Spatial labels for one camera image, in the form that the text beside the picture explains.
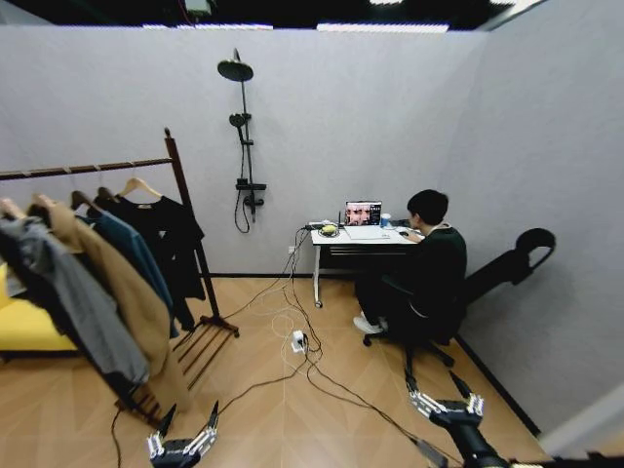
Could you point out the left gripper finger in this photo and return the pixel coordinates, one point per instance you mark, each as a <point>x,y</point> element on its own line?
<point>207,435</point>
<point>157,441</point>

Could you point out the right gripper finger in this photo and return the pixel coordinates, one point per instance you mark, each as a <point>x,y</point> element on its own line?
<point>475,405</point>
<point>423,403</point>

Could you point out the dark wooden hanger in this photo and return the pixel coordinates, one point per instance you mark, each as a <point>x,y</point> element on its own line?
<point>104,194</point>
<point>80,199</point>

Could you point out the light wooden hanger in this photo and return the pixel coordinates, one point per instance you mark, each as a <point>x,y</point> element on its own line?
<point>43,201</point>
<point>139,185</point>
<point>10,207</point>

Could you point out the white power strip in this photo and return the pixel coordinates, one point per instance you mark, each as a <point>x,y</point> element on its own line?
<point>298,340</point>

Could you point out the black office chair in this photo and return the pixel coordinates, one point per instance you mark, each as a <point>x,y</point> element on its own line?
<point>507,268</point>

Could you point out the person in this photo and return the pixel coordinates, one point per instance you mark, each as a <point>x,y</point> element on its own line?
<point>439,263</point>

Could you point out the tan coat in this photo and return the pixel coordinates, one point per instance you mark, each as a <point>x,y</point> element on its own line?
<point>127,292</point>

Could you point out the grey jacket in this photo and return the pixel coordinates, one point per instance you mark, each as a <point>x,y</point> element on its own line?
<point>73,302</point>

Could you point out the yellow sofa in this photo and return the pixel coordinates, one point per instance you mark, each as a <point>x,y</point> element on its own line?
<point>29,326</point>

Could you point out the teal shirt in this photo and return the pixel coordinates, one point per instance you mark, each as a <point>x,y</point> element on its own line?
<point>139,258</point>

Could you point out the white desk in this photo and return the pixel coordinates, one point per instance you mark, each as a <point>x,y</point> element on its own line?
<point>336,241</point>

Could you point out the blue and white cup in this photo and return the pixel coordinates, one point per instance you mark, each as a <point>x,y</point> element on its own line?
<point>385,220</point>

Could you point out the yellow item in bowl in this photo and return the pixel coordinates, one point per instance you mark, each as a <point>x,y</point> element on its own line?
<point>329,229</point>

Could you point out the open laptop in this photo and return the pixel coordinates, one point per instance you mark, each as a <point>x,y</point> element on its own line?
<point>363,214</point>

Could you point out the black t-shirt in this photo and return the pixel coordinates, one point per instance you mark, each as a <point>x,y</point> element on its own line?
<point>170,234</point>

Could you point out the black router with antenna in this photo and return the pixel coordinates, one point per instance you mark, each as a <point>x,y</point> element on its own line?
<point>314,225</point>

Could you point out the dark wooden clothes rack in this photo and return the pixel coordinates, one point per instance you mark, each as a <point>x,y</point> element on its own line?
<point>183,187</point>

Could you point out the black shower mixer shelf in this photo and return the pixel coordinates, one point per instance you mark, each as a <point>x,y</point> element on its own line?
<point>251,186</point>

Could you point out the black handheld shower head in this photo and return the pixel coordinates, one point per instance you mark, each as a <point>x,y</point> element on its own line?
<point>238,119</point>

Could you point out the black rain shower column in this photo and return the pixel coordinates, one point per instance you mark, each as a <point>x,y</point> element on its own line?
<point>242,102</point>

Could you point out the ceiling light strip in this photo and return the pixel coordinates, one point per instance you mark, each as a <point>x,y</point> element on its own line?
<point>382,27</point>
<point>209,26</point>

